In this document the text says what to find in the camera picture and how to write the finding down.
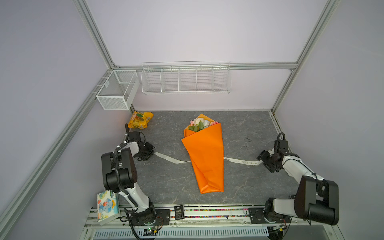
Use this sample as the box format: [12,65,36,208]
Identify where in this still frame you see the white fake rose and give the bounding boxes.
[188,119,211,132]

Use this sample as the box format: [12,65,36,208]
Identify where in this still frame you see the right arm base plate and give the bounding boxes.
[246,207,292,224]

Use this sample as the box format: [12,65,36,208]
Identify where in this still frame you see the cream printed ribbon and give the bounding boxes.
[155,152,263,166]

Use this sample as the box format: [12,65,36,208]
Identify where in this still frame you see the white wire shelf basket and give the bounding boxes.
[141,61,232,94]

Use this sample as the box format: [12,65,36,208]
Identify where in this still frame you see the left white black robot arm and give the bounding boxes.
[101,141,156,217]

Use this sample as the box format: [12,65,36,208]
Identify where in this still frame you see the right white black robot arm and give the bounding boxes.
[257,151,340,226]

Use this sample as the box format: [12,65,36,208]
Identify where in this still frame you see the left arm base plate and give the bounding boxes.
[129,209,171,226]

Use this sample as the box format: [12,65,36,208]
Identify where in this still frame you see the orange wrapping paper sheet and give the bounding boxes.
[182,114,224,194]

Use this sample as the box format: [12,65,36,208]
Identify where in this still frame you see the black box on rail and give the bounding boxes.
[174,205,185,220]

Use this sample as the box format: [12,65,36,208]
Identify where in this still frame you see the colourful tissue pack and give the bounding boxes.
[97,190,121,226]

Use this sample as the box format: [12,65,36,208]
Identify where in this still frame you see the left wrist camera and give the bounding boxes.
[127,131,146,143]

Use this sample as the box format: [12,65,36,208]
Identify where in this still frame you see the yellow snack bag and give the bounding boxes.
[128,111,154,130]

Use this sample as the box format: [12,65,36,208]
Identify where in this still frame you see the white mesh box basket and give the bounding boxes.
[96,70,140,111]

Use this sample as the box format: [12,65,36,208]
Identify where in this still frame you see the cream fake rose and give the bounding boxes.
[193,118,205,126]

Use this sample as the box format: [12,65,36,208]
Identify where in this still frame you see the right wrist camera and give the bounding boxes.
[274,139,290,154]

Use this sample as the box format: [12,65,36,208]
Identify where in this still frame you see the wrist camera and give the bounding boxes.
[274,139,290,154]
[127,131,146,143]

